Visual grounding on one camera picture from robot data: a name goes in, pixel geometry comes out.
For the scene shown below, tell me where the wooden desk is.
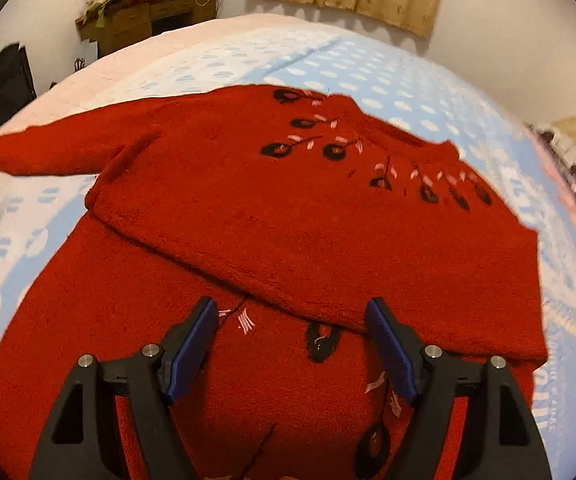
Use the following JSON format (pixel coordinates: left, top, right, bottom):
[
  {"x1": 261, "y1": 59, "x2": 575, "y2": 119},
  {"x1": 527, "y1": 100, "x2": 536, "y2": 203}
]
[{"x1": 75, "y1": 0, "x2": 222, "y2": 59}]

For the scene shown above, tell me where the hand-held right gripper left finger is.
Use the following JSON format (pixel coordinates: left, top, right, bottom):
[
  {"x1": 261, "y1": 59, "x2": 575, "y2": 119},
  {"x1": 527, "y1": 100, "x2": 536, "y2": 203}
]
[{"x1": 28, "y1": 296, "x2": 219, "y2": 480}]

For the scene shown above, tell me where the black hanging clothing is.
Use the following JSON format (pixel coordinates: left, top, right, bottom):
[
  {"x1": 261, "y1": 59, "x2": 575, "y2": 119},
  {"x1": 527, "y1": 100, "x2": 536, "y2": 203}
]
[{"x1": 0, "y1": 42, "x2": 38, "y2": 150}]

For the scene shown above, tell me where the blue polka dot bedsheet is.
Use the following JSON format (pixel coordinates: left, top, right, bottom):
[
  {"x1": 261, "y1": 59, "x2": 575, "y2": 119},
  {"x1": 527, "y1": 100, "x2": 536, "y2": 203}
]
[{"x1": 0, "y1": 12, "x2": 576, "y2": 480}]

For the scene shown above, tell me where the patterned pillow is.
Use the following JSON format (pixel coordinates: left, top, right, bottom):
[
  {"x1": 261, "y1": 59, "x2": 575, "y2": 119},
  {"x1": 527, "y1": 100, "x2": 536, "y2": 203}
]
[{"x1": 530, "y1": 127, "x2": 576, "y2": 231}]

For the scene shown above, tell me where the red floral knit sweater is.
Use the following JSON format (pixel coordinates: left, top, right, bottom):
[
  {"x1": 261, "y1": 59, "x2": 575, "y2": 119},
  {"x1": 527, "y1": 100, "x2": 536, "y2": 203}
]
[
  {"x1": 0, "y1": 84, "x2": 549, "y2": 367},
  {"x1": 0, "y1": 212, "x2": 536, "y2": 480}
]

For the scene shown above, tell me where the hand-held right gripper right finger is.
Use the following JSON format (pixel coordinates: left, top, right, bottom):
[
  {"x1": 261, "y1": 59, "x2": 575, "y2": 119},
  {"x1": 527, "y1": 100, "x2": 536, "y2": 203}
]
[{"x1": 363, "y1": 296, "x2": 554, "y2": 480}]

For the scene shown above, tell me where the colourful cloth pile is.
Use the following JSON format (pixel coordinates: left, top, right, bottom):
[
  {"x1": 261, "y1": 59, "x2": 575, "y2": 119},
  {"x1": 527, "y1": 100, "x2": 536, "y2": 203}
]
[{"x1": 84, "y1": 0, "x2": 145, "y2": 28}]

